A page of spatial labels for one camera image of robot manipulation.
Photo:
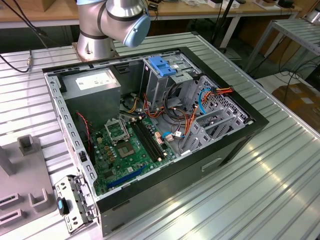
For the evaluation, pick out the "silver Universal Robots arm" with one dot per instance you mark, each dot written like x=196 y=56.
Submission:
x=92 y=30

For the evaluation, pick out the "metal disk bay cage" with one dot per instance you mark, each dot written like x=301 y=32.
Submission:
x=200 y=135

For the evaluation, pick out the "black RAM slot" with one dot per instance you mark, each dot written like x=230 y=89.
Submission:
x=147 y=140
x=151 y=138
x=144 y=140
x=154 y=137

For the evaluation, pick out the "metal optical drive cage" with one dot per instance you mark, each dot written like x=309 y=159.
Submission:
x=156 y=87

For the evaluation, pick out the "CPU socket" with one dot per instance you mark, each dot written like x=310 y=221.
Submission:
x=126 y=151

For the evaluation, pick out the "green motherboard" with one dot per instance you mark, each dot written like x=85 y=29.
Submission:
x=135 y=163

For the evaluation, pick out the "grey Dell power supply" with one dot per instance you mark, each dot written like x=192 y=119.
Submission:
x=100 y=100

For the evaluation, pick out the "blue expansion slot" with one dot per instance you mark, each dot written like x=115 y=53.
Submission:
x=127 y=176

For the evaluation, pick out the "black open PC case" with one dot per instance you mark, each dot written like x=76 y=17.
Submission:
x=175 y=190

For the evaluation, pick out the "wooden desk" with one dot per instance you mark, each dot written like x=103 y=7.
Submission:
x=175 y=10

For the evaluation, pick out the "black tripod stand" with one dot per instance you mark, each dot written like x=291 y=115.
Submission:
x=220 y=25

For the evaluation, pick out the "black latch with blue label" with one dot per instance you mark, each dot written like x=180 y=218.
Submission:
x=62 y=206

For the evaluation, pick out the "brown cardboard floor box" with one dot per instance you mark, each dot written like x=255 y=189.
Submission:
x=300 y=105

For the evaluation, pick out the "grey parts rack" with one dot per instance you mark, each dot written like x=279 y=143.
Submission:
x=27 y=170

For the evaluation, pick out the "metal slat side table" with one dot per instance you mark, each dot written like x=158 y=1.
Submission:
x=300 y=32

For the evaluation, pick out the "blue plastic drive bracket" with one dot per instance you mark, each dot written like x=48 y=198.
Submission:
x=160 y=65

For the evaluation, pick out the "metal expansion card bracket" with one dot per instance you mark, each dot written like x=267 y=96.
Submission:
x=75 y=200

